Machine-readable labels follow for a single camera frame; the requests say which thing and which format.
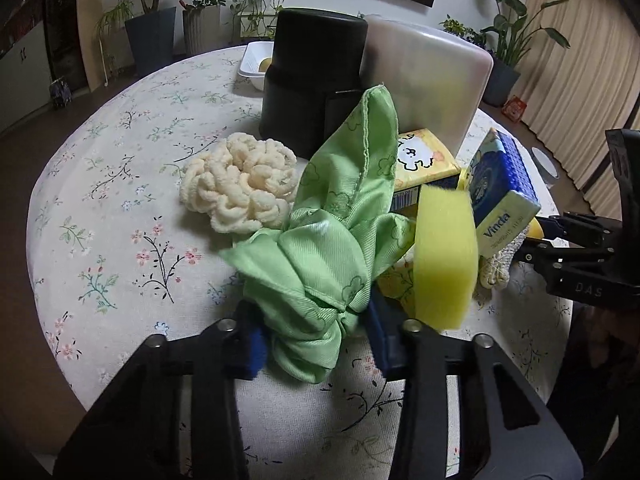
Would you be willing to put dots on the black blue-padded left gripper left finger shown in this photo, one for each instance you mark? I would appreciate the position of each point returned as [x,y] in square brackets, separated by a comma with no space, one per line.
[132,430]

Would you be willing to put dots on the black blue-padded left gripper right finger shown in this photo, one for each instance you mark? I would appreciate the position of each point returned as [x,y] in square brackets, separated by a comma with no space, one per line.
[506,431]

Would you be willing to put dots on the blue Vinda tissue pack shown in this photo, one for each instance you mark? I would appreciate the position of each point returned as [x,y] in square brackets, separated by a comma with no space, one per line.
[503,198]

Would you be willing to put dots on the yellow rectangular sponge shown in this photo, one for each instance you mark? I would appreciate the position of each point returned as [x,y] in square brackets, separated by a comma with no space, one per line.
[445,262]
[397,283]

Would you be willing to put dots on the green satin cloth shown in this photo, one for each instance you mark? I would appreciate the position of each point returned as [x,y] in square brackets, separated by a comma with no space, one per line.
[312,278]

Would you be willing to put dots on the grey cylindrical trash can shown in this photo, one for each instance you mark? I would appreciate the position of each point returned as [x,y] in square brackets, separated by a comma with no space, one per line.
[545,166]

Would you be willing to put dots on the beige knitted cloth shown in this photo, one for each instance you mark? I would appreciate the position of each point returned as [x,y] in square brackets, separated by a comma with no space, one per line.
[494,272]

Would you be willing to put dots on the red paper box on floor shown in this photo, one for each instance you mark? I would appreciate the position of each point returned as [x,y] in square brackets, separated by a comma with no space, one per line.
[514,109]

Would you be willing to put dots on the white floral round tablecloth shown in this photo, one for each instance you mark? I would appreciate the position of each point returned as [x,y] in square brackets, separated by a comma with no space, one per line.
[114,257]

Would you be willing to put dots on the beige window curtain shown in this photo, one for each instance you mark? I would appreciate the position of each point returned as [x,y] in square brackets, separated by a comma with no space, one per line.
[574,95]

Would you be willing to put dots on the yellow cartoon tissue pack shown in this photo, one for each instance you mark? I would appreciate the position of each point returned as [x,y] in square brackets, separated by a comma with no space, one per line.
[422,159]

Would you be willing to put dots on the large-leaf plant in blue pot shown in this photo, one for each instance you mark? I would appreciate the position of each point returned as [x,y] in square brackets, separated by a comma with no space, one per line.
[514,29]

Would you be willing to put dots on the white translucent plastic box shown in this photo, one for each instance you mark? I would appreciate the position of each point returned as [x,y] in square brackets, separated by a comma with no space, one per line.
[435,79]

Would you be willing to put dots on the small plant on white stand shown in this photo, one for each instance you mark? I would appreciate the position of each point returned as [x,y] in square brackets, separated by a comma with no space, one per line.
[469,34]

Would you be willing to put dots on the black cylindrical container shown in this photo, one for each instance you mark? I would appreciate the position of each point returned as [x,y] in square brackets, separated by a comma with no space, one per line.
[313,81]

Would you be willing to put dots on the small blue patterned box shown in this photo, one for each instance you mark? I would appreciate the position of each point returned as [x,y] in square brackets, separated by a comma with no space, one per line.
[60,93]

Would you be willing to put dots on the white ribbed plastic tray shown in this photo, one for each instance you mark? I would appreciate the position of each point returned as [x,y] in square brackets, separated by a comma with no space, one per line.
[254,53]

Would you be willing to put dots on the tall plant in blue pot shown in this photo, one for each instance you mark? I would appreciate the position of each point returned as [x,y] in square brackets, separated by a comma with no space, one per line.
[151,37]

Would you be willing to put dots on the spider plant with white pole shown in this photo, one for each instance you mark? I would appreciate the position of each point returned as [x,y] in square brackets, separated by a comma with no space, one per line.
[110,23]

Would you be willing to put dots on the plant in grey ribbed pot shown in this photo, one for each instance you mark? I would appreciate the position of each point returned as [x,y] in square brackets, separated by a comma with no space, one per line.
[201,25]

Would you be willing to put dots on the trailing ivy plant on stand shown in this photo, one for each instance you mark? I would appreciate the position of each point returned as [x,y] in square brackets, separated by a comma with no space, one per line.
[254,19]

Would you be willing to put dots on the white wall cabinet shelving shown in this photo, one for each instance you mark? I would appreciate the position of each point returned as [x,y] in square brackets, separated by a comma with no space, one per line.
[25,70]

